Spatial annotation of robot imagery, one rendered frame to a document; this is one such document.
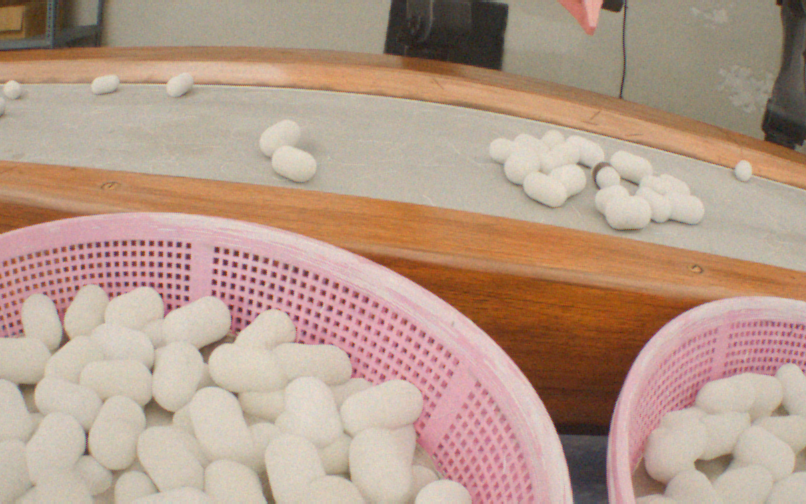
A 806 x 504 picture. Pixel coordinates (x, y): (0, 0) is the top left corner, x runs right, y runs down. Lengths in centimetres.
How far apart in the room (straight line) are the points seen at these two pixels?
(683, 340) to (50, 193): 31
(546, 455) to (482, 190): 27
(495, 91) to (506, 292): 37
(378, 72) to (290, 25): 201
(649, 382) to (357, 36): 240
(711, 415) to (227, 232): 22
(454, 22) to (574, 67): 170
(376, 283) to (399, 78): 40
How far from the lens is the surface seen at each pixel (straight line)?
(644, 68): 262
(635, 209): 41
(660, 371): 25
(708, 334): 29
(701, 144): 70
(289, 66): 65
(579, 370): 31
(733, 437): 27
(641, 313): 30
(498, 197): 42
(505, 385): 21
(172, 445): 20
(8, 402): 23
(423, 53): 91
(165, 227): 29
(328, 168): 43
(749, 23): 277
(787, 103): 103
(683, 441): 24
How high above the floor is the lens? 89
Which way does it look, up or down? 26 degrees down
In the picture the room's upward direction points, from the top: 8 degrees clockwise
